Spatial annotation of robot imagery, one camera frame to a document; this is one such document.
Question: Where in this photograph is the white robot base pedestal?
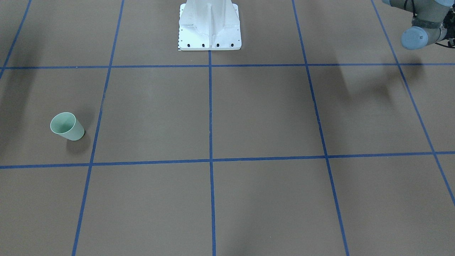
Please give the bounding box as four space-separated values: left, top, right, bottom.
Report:
178 0 242 51

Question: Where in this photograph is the green plastic cup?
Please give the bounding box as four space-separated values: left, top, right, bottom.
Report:
50 112 86 141

